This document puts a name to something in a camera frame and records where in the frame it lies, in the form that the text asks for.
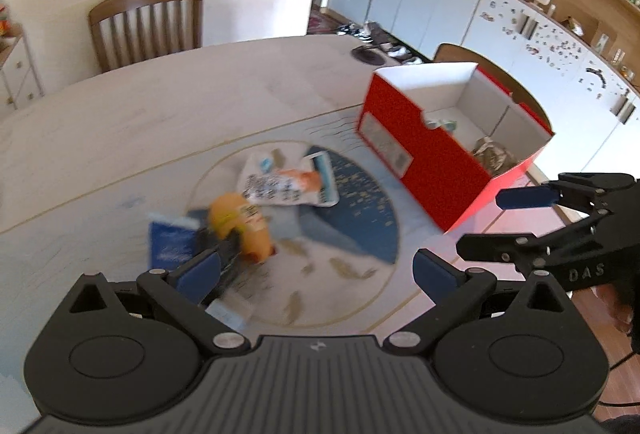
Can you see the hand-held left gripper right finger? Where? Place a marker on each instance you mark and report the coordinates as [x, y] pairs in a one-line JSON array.
[[435, 276]]

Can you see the white orange snack packet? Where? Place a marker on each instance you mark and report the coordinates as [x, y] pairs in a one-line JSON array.
[[280, 184]]

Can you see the black round table grommet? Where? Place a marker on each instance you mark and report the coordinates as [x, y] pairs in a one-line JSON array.
[[370, 55]]

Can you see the red cardboard box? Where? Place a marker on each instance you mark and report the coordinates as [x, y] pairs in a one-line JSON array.
[[425, 164]]

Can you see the curved back wooden chair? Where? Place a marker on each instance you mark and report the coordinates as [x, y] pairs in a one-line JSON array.
[[530, 101]]

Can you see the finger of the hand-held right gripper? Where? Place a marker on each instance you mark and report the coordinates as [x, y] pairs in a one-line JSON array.
[[525, 197], [500, 248]]

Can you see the pair of dark sneakers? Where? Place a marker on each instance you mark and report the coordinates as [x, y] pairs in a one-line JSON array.
[[357, 31]]

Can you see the small white side cabinet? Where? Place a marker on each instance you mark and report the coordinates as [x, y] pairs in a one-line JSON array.
[[17, 74]]

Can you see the blue carton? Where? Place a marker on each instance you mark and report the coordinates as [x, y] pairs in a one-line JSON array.
[[170, 241]]

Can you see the white and wooden wall cabinet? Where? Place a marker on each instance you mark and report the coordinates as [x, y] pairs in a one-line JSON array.
[[435, 9]]

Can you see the slatted wooden chair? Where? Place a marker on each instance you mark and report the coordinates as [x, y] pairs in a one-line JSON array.
[[145, 29]]

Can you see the white slipper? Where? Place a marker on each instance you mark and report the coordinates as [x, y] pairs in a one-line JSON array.
[[407, 60]]

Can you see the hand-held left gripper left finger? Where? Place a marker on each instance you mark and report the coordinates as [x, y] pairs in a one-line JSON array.
[[200, 271]]

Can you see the white green packet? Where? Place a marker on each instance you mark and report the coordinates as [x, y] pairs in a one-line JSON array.
[[442, 125]]

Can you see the person's right hand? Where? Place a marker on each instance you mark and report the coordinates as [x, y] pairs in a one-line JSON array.
[[617, 306]]

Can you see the crumpled foil packet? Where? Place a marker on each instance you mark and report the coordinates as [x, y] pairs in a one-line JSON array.
[[495, 155]]

